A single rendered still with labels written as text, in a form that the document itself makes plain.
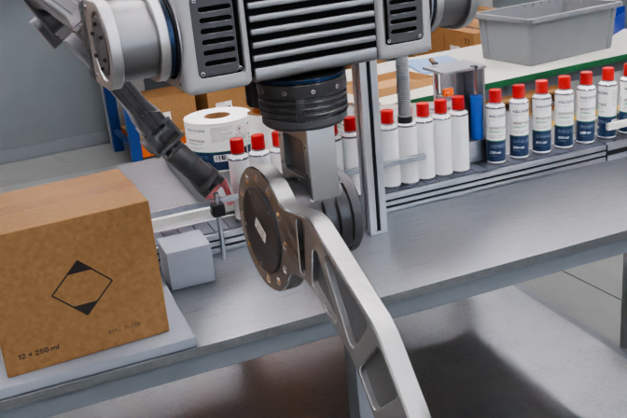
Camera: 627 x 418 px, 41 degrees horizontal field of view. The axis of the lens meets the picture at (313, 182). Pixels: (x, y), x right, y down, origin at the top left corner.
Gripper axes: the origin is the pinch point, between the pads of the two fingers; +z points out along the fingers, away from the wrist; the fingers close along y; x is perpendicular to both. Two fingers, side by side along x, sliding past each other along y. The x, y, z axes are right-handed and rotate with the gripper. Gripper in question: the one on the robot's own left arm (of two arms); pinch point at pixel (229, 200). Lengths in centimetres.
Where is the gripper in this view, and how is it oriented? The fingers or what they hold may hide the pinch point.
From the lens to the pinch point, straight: 202.9
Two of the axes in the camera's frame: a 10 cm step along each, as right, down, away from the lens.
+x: -6.8, 7.3, -0.5
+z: 6.3, 6.1, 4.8
